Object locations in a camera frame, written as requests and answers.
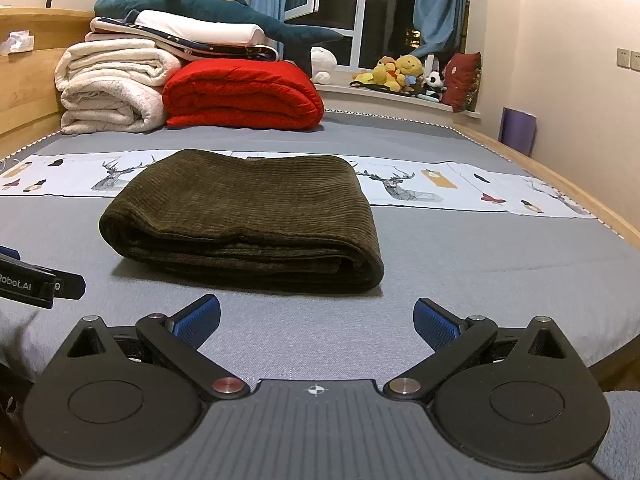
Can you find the white folded sheet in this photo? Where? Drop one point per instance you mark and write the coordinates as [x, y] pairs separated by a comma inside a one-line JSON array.
[[200, 27]]

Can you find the white pillow with navy quilt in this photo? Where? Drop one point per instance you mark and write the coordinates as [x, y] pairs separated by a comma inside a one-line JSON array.
[[215, 50]]

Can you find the wooden headboard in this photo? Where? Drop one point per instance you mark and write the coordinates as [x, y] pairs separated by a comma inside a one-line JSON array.
[[30, 90]]

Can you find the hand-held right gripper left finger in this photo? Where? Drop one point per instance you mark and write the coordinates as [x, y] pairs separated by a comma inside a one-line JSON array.
[[200, 322]]

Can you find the bed with grey sheet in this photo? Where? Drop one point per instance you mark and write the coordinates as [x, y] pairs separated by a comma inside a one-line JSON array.
[[450, 270]]

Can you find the tissue pack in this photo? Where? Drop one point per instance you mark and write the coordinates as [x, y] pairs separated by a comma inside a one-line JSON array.
[[17, 42]]

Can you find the white printed cloth strip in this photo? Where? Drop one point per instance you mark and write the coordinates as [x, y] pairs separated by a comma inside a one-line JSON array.
[[425, 187]]

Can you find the orange and yellow plush doll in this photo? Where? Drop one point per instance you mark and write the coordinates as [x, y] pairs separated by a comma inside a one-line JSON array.
[[386, 70]]

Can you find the cream fleece folded blanket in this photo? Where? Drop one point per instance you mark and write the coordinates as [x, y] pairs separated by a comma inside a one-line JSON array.
[[110, 105]]

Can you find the purple board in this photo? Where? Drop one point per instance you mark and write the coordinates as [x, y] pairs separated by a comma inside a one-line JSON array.
[[517, 131]]

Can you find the panda plush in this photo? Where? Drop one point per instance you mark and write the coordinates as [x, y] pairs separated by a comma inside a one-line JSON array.
[[435, 82]]

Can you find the yellow bear plush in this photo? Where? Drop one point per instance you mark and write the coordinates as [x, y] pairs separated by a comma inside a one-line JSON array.
[[409, 69]]

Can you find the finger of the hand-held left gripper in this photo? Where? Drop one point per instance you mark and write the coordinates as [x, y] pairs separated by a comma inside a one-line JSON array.
[[9, 253], [70, 286]]

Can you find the dark teal shark plush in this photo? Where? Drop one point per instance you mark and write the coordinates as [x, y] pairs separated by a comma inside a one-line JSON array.
[[200, 2]]

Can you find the red folded quilt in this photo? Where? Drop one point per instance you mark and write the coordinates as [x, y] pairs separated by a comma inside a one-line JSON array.
[[240, 92]]

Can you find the white round plush toy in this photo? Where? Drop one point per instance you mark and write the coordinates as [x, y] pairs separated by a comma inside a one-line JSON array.
[[322, 62]]

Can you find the white folded blanket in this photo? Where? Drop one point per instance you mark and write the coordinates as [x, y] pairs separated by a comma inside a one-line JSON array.
[[115, 62]]

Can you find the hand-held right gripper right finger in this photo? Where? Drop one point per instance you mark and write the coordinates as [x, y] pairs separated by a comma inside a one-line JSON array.
[[435, 325]]

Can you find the flat yellow plush toy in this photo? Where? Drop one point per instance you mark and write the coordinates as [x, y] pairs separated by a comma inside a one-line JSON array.
[[364, 79]]

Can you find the dark red cushion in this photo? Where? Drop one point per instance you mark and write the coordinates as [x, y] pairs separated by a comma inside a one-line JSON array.
[[462, 82]]

